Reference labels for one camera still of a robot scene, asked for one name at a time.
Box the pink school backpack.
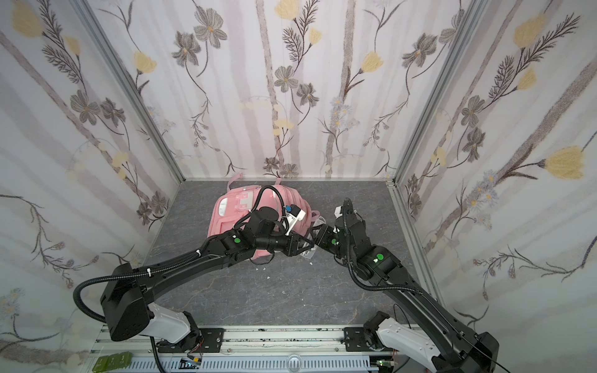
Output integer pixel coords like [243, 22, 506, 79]
[198, 180, 325, 265]

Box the clear plastic stapler box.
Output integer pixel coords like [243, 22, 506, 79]
[300, 217, 326, 260]

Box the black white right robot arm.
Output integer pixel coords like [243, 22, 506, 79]
[316, 199, 499, 372]

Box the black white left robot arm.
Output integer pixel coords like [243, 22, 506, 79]
[73, 184, 318, 353]

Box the green terminal block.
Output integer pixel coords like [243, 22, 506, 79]
[92, 351, 133, 373]

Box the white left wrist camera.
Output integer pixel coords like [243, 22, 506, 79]
[284, 205, 309, 236]

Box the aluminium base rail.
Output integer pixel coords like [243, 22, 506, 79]
[88, 323, 467, 373]

